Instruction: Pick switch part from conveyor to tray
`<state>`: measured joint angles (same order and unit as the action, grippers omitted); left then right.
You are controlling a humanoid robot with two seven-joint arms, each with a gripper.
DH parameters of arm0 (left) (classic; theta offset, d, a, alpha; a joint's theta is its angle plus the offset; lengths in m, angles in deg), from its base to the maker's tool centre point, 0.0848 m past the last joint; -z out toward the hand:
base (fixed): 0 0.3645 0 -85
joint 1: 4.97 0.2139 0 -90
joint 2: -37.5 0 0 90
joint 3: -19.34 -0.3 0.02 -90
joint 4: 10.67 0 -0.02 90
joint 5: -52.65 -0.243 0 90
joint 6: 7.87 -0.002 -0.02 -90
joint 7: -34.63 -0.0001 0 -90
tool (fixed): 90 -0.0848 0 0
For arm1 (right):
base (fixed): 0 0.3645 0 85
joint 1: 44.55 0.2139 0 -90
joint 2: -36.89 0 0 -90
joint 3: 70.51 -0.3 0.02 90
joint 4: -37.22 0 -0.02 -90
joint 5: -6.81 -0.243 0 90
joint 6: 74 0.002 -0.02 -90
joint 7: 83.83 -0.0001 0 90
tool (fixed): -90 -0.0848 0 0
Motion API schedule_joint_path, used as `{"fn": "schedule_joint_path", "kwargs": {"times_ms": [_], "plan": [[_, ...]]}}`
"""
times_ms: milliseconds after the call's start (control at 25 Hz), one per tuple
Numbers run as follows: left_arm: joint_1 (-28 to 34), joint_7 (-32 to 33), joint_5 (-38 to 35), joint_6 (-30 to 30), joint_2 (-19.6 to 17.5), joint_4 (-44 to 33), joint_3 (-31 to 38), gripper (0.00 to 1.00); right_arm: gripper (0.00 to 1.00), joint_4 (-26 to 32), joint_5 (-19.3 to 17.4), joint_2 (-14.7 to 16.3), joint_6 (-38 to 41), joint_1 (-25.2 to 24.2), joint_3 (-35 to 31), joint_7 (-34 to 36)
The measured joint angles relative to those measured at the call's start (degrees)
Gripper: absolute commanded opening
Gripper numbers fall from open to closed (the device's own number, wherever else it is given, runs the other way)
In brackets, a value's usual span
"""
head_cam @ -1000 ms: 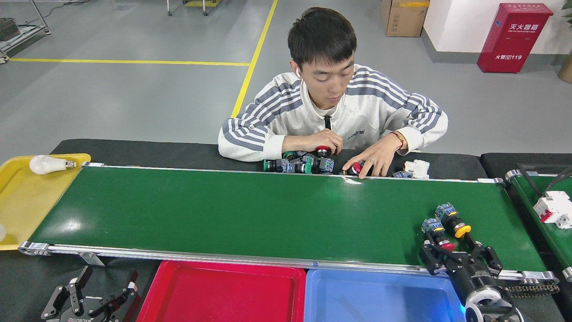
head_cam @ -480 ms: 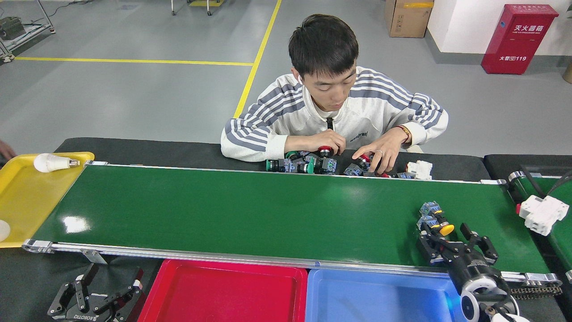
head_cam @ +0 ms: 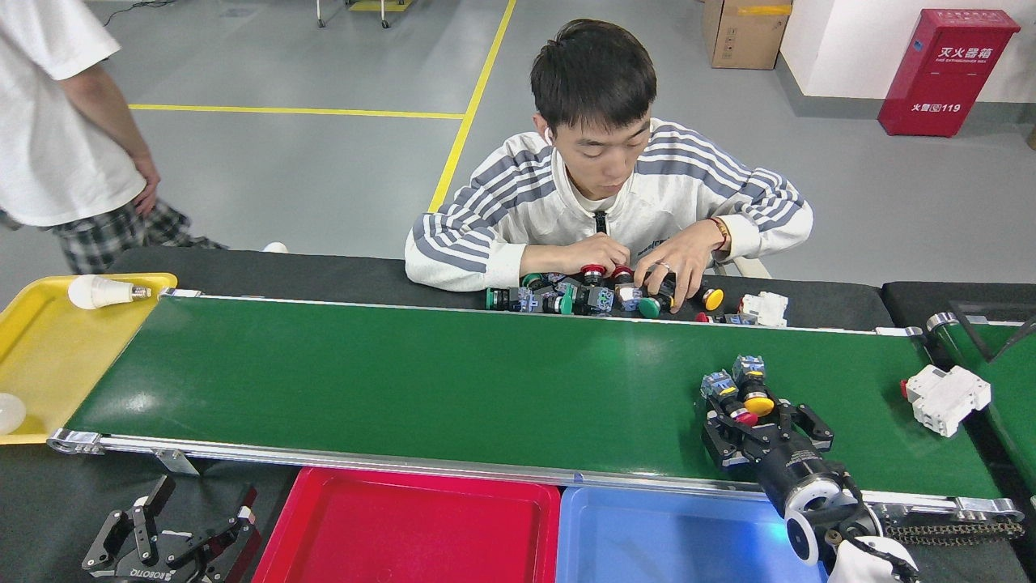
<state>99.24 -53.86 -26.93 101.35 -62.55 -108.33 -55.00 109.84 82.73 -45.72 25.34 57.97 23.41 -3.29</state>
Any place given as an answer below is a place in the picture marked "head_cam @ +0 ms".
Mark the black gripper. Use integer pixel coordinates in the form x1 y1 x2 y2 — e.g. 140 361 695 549
701 401 847 519
81 475 261 583

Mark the white circuit breaker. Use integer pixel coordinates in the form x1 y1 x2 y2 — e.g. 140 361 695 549
738 291 789 328
900 364 992 438

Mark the blue plastic tray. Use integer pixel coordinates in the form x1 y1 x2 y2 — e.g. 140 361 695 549
555 484 830 583

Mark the yellow plastic tray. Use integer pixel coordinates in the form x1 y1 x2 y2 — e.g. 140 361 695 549
0 273 179 446

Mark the red plastic tray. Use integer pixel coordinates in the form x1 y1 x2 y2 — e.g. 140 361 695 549
253 466 562 583

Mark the short green conveyor belt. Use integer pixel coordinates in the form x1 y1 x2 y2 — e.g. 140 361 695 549
927 301 1036 495

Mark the long green conveyor belt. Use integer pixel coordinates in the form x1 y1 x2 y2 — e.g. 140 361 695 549
47 287 1025 523

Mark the seated person's left hand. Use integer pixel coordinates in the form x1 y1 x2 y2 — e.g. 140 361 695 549
635 220 724 313

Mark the seated person's right hand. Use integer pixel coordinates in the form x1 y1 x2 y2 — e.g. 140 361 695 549
563 233 631 274

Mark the standing person's hand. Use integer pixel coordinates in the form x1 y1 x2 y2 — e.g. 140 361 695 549
134 154 161 218

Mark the seated person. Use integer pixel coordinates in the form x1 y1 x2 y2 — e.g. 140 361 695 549
405 19 814 315

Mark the brown cardboard box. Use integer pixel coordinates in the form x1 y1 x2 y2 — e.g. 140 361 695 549
701 0 794 70

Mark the red fire extinguisher box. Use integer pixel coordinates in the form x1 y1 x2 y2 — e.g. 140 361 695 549
878 8 1022 138

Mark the standing person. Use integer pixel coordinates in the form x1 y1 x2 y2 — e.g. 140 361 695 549
0 0 227 276

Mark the conveyor drive chain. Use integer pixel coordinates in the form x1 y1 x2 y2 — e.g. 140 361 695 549
886 518 1027 547

